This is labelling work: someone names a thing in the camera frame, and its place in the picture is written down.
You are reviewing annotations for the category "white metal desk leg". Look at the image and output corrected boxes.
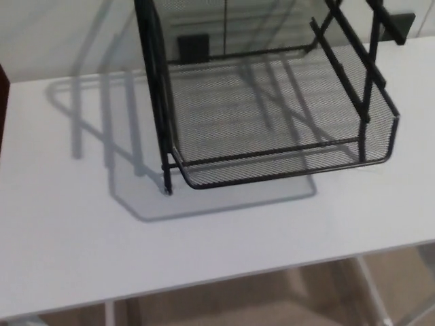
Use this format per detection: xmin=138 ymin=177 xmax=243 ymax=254
xmin=104 ymin=297 xmax=117 ymax=326
xmin=355 ymin=256 xmax=394 ymax=326

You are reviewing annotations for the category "dark brown furniture panel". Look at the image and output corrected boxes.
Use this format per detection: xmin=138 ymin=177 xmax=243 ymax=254
xmin=0 ymin=63 xmax=10 ymax=139

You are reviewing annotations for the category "black metal tray rack frame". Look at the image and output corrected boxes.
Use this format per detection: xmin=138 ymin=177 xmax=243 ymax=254
xmin=134 ymin=0 xmax=408 ymax=197

